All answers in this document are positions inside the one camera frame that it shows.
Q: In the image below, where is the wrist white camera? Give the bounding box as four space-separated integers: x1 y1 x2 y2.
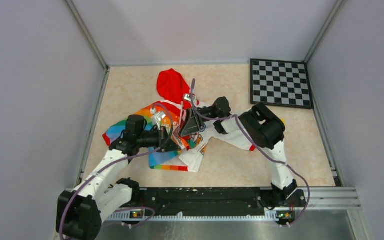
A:
151 111 166 129
183 93 197 105

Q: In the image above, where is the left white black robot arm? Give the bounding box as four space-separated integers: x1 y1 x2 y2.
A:
55 111 180 240

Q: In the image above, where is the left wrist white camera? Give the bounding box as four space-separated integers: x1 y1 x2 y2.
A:
151 111 166 129

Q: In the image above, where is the black white checkerboard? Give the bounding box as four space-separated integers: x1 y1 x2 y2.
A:
249 58 314 109

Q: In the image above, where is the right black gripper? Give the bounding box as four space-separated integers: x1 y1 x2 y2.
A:
179 106 220 137

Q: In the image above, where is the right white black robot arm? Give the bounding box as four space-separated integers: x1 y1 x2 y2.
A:
179 97 298 206

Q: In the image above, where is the aluminium frame rail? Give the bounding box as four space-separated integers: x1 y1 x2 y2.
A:
51 187 373 240

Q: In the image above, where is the rainbow white red hooded jacket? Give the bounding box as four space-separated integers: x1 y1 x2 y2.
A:
102 68 257 173

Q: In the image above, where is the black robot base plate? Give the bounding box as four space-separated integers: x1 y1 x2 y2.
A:
121 187 307 217

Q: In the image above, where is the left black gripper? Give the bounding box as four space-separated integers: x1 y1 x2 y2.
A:
137 125 181 153

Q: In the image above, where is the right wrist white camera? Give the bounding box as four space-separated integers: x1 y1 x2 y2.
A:
183 93 197 105

